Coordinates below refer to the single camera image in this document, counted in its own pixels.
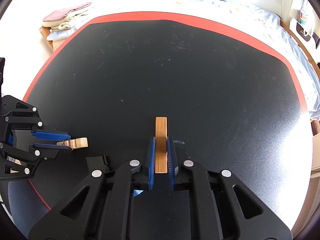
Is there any wooden stick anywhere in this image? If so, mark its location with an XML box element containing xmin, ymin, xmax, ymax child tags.
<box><xmin>155</xmin><ymin>117</ymin><xmax>168</xmax><ymax>173</ymax></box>

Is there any tan wooden clip piece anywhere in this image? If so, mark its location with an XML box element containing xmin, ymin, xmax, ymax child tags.
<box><xmin>56</xmin><ymin>138</ymin><xmax>88</xmax><ymax>150</ymax></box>

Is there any blue plastic block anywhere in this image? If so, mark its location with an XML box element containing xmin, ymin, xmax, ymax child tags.
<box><xmin>133</xmin><ymin>190</ymin><xmax>143</xmax><ymax>197</ymax></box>

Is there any blue trouser leg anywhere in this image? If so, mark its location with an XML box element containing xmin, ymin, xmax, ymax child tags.
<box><xmin>8</xmin><ymin>180</ymin><xmax>50</xmax><ymax>238</ymax></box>

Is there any red black table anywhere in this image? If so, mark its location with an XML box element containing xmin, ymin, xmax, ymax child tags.
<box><xmin>24</xmin><ymin>12</ymin><xmax>312</xmax><ymax>228</ymax></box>

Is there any folded towels stack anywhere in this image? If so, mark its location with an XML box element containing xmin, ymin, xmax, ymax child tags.
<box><xmin>42</xmin><ymin>2</ymin><xmax>92</xmax><ymax>42</ymax></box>

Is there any black plastic bracket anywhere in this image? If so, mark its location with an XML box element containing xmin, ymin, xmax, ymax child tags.
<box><xmin>86</xmin><ymin>155</ymin><xmax>110</xmax><ymax>173</ymax></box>

